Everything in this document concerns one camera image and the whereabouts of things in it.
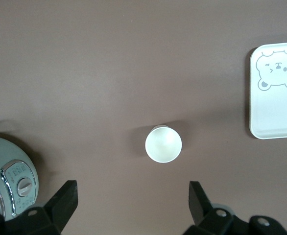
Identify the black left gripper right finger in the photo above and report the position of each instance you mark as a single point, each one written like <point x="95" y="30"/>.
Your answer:
<point x="198" y="205"/>

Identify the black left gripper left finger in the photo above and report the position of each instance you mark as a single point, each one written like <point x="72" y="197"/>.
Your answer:
<point x="65" y="203"/>

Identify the cream tray with bear print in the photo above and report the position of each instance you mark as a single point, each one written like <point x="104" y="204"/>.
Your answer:
<point x="275" y="110"/>

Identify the brown table mat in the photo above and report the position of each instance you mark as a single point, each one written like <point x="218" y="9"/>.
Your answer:
<point x="109" y="61"/>

